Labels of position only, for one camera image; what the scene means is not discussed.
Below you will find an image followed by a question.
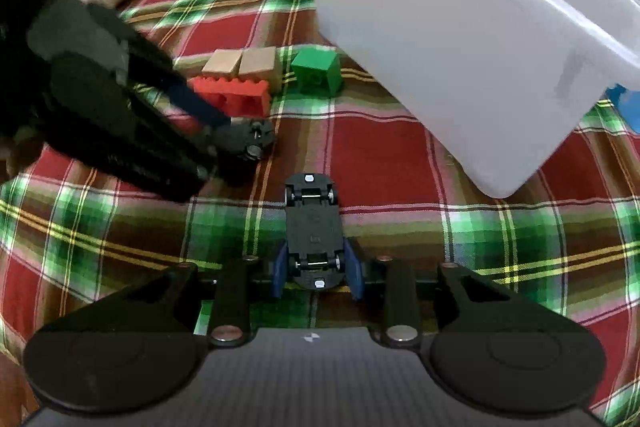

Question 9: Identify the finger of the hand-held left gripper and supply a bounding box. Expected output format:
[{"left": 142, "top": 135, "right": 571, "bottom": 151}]
[
  {"left": 120, "top": 24, "right": 236, "bottom": 132},
  {"left": 100, "top": 87, "right": 221, "bottom": 204}
]

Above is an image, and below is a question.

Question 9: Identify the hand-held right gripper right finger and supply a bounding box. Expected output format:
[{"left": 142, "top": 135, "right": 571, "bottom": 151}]
[{"left": 344, "top": 238, "right": 501, "bottom": 347}]

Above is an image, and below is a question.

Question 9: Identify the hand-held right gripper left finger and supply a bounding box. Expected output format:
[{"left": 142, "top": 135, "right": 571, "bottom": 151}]
[{"left": 117, "top": 243, "right": 290, "bottom": 349}]

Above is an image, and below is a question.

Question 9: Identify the black toy car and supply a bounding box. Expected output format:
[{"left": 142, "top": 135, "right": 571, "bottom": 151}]
[
  {"left": 215, "top": 118, "right": 277, "bottom": 188},
  {"left": 283, "top": 172, "right": 347, "bottom": 292}
]

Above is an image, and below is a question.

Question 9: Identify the white plastic container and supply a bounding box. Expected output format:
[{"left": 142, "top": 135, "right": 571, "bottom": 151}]
[{"left": 282, "top": 0, "right": 640, "bottom": 200}]

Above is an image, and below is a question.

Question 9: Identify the red toy brick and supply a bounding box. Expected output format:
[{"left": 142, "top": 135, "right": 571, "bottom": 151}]
[{"left": 187, "top": 76, "right": 271, "bottom": 118}]

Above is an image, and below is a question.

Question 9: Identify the brown wooden block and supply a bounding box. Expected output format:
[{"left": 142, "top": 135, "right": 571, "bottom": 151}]
[
  {"left": 239, "top": 47, "right": 285, "bottom": 94},
  {"left": 201, "top": 49, "right": 244, "bottom": 78}
]

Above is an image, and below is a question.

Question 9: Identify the green toy brick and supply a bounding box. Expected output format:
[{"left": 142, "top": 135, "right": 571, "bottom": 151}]
[{"left": 290, "top": 47, "right": 342, "bottom": 96}]

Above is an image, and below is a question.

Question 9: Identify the red green plaid blanket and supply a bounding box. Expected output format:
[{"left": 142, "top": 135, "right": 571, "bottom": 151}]
[{"left": 0, "top": 0, "right": 640, "bottom": 427}]

